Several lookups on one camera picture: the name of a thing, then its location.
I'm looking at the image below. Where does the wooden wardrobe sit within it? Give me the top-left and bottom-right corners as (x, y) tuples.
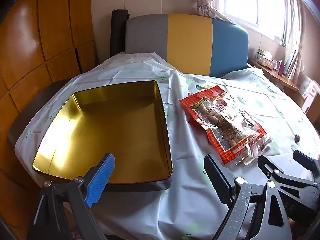
(0, 0), (99, 230)

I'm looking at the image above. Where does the red egg roll bag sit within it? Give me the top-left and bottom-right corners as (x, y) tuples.
(179, 85), (273, 165)

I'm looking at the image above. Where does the hanging floral curtain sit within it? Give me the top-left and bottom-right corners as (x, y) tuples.
(282, 0), (306, 80)

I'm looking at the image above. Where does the white chair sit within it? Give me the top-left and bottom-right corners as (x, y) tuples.
(300, 74), (320, 120)

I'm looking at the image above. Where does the tissue box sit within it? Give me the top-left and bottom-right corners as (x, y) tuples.
(255, 49), (274, 68)

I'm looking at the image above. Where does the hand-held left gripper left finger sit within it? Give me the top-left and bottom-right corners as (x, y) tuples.
(27, 152), (118, 240)

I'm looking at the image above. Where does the gold tin box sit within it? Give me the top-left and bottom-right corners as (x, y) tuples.
(32, 80), (173, 193)

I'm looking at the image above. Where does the grey yellow blue chair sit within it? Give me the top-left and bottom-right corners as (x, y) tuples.
(124, 13), (249, 78)

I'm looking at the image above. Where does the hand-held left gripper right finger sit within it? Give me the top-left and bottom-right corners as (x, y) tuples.
(204, 154), (293, 240)

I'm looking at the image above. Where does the window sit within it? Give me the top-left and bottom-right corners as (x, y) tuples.
(220, 0), (300, 45)

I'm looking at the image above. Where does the wooden side desk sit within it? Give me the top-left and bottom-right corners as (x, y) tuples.
(249, 59), (299, 92)

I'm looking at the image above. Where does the pale cloud print tablecloth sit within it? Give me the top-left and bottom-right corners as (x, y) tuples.
(15, 52), (320, 240)

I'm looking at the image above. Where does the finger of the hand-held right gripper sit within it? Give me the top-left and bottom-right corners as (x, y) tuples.
(257, 154), (320, 193)
(292, 149), (320, 178)

